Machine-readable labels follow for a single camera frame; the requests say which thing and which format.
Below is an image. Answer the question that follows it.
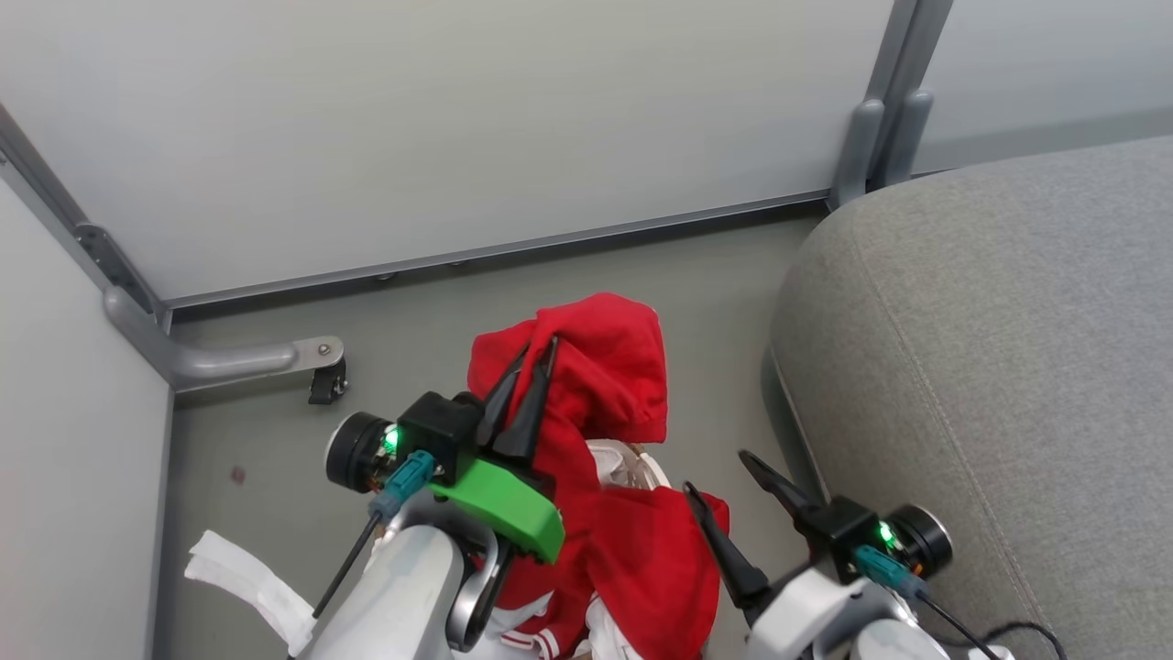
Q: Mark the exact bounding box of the grey fabric sofa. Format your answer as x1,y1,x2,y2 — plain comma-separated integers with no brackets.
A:
761,136,1173,660

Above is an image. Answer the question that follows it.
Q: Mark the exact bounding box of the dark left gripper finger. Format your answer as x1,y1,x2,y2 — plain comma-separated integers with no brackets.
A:
475,341,532,447
493,335,561,462

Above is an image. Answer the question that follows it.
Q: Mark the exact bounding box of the grey partition bottom rail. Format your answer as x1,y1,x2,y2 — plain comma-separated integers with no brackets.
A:
165,189,833,310

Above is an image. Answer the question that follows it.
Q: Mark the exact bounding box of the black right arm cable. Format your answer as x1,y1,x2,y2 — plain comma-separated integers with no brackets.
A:
852,545,1069,660

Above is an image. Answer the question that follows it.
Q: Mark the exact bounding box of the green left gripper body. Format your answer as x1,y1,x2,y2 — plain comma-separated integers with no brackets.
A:
429,455,566,564

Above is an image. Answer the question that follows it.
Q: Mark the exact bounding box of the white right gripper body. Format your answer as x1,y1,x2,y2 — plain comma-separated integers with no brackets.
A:
745,566,905,660

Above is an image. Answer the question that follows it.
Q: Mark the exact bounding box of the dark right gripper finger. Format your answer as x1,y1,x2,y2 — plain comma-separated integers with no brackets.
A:
738,448,823,534
683,481,772,610

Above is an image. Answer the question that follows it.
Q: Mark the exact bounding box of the black caster wheel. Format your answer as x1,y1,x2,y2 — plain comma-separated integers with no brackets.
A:
307,359,349,406

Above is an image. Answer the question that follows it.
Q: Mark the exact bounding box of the red and white hooded jacket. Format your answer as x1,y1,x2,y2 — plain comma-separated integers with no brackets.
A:
466,292,731,660

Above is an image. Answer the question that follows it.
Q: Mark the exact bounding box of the grey corner partition post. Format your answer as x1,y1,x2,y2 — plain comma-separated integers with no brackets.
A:
0,103,171,331

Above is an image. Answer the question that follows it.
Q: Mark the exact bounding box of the white fabric strip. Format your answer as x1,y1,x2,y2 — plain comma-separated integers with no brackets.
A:
183,529,319,657

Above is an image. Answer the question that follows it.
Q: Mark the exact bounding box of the grey partition foot bracket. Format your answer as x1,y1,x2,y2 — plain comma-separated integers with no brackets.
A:
103,286,346,393

